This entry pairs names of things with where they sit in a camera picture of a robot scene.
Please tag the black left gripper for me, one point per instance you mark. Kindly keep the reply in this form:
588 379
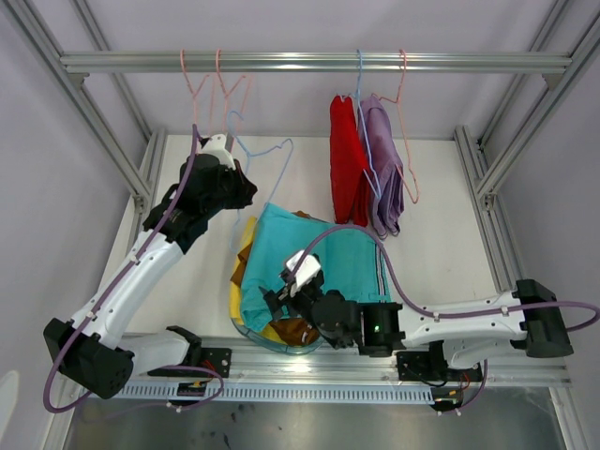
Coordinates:
237 177

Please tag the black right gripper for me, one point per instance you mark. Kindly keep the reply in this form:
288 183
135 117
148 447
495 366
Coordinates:
282 297

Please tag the brown trousers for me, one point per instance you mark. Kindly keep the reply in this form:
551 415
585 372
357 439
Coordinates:
284 335

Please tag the teal trousers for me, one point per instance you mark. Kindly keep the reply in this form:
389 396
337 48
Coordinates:
351 262

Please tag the blue hanger with teal trousers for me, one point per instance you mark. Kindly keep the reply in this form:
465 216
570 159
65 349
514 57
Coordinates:
266 157

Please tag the red trousers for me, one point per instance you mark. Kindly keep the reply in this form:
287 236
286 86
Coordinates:
348 165

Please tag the blue hanger with red trousers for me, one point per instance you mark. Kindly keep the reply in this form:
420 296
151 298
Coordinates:
372 177

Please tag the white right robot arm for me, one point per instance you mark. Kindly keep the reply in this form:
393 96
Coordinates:
526 319

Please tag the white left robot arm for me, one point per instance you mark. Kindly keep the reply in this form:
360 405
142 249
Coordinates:
90 348

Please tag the purple trousers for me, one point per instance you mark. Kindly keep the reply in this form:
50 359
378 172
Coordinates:
384 213

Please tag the pink hanger with purple trousers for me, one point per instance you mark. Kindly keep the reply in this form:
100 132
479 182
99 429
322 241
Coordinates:
407 174

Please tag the blue plastic basin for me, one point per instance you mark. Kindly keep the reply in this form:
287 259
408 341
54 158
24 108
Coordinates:
298 336

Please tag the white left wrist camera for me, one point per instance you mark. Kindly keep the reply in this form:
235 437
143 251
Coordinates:
219 146

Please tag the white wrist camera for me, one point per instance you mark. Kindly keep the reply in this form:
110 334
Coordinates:
219 146
299 271

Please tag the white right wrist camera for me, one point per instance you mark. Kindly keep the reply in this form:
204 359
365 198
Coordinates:
299 271

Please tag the aluminium frame left posts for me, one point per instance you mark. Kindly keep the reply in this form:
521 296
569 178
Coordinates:
141 180

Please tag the aluminium frame posts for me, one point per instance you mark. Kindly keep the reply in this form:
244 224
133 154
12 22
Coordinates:
141 180
533 173

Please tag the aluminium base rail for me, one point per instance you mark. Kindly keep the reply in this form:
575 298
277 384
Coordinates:
252 363

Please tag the aluminium hanging rail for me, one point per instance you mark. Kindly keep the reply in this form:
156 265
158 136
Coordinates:
315 62

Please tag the aluminium frame right posts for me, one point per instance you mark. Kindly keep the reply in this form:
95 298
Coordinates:
533 173

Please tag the white slotted cable duct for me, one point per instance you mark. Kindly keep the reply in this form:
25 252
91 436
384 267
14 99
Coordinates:
263 392

